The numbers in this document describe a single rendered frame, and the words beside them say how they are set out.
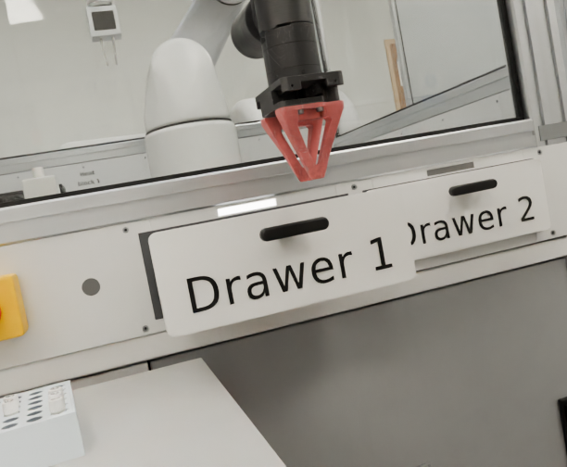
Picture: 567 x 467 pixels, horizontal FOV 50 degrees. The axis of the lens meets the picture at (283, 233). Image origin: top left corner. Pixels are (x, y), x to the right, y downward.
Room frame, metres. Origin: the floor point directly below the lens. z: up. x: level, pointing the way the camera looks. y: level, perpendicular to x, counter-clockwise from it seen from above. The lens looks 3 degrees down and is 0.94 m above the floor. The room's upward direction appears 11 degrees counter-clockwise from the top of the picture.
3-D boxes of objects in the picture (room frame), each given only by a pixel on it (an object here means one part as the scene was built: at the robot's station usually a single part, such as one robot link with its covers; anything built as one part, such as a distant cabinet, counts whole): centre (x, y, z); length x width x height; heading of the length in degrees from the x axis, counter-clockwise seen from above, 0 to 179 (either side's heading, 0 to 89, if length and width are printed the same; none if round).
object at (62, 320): (1.28, 0.14, 0.87); 1.02 x 0.95 x 0.14; 106
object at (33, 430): (0.53, 0.26, 0.78); 0.12 x 0.08 x 0.04; 22
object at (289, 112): (0.63, -0.04, 1.00); 0.07 x 0.07 x 0.09; 17
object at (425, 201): (0.89, -0.26, 0.87); 0.29 x 0.02 x 0.11; 106
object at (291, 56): (0.63, -0.04, 1.07); 0.10 x 0.07 x 0.07; 17
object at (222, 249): (0.66, 0.00, 0.87); 0.29 x 0.02 x 0.11; 106
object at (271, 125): (0.64, -0.04, 1.00); 0.07 x 0.07 x 0.09; 17
